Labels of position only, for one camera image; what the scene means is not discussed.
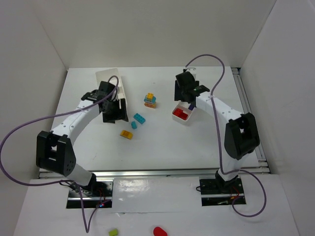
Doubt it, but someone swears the orange lego brick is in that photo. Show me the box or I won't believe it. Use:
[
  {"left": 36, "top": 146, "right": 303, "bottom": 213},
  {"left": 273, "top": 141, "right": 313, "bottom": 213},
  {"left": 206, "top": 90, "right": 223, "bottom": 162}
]
[{"left": 120, "top": 130, "right": 133, "bottom": 140}]

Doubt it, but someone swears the small teal lego brick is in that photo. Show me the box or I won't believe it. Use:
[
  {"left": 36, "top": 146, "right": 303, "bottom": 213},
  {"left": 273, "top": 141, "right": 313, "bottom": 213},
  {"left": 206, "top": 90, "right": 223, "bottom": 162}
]
[{"left": 131, "top": 121, "right": 137, "bottom": 129}]

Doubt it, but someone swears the aluminium rail front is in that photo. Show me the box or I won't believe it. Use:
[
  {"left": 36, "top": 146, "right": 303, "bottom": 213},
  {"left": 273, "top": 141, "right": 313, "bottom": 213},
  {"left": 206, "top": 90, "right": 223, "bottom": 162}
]
[{"left": 38, "top": 167, "right": 271, "bottom": 179}]

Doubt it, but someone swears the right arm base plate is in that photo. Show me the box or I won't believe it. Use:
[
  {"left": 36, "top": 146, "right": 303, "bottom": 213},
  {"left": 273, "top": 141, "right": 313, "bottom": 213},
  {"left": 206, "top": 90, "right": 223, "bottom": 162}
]
[{"left": 195, "top": 178, "right": 246, "bottom": 207}]

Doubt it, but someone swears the long teal lego brick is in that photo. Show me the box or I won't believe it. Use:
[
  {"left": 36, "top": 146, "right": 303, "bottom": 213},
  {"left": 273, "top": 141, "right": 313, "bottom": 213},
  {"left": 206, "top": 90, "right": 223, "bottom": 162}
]
[{"left": 133, "top": 113, "right": 146, "bottom": 124}]

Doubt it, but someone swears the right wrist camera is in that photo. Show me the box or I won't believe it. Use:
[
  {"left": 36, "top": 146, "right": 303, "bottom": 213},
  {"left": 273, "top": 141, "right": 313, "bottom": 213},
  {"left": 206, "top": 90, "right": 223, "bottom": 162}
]
[{"left": 186, "top": 67, "right": 196, "bottom": 76}]

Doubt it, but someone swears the red object at edge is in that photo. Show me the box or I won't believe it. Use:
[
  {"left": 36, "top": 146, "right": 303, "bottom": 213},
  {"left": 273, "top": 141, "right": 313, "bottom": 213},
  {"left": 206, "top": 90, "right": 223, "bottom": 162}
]
[{"left": 153, "top": 227, "right": 168, "bottom": 236}]

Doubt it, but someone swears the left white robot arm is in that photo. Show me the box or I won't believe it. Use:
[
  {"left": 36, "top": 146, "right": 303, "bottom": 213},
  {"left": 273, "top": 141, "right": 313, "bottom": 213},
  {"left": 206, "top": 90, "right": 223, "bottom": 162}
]
[{"left": 36, "top": 81, "right": 128, "bottom": 195}]

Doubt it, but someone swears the multicolour lego tower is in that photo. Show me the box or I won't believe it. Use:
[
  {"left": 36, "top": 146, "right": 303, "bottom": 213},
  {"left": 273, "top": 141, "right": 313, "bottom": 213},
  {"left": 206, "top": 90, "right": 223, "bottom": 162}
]
[{"left": 144, "top": 93, "right": 157, "bottom": 108}]

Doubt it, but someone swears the white divided container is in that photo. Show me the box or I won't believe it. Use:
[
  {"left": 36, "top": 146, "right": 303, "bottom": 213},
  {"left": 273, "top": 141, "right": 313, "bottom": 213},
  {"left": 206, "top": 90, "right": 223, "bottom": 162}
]
[
  {"left": 95, "top": 68, "right": 127, "bottom": 106},
  {"left": 172, "top": 101, "right": 195, "bottom": 126}
]

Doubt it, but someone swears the red curved lego brick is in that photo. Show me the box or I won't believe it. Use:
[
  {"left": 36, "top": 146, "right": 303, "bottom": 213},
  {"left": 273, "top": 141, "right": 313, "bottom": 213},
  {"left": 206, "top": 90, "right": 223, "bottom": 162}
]
[{"left": 178, "top": 112, "right": 189, "bottom": 120}]

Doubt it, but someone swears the green lego outside workspace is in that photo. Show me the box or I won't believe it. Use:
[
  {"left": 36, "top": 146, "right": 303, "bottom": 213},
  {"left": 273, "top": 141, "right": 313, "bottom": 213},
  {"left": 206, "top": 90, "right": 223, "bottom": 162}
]
[{"left": 108, "top": 229, "right": 119, "bottom": 236}]

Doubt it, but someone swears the aluminium rail right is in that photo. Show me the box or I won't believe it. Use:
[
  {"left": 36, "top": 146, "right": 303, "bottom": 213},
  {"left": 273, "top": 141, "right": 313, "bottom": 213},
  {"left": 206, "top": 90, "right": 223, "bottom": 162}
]
[{"left": 231, "top": 67, "right": 269, "bottom": 168}]

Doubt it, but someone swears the aluminium rail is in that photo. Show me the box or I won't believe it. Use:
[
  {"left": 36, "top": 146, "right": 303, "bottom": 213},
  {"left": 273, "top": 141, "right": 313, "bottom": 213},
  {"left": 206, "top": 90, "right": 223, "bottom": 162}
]
[
  {"left": 38, "top": 167, "right": 271, "bottom": 179},
  {"left": 231, "top": 67, "right": 269, "bottom": 168}
]

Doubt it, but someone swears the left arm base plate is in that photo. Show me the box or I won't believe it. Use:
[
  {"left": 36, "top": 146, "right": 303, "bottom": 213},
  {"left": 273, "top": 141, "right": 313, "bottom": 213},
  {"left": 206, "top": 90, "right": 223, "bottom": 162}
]
[{"left": 66, "top": 180, "right": 114, "bottom": 209}]

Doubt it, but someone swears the red sloped lego brick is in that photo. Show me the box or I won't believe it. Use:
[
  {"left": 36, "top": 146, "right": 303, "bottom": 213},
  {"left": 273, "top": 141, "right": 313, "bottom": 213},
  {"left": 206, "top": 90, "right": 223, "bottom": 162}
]
[{"left": 172, "top": 108, "right": 183, "bottom": 118}]

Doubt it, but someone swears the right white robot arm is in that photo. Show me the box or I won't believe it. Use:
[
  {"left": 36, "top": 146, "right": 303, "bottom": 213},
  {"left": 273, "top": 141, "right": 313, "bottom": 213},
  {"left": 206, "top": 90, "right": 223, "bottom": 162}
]
[{"left": 174, "top": 71, "right": 260, "bottom": 189}]

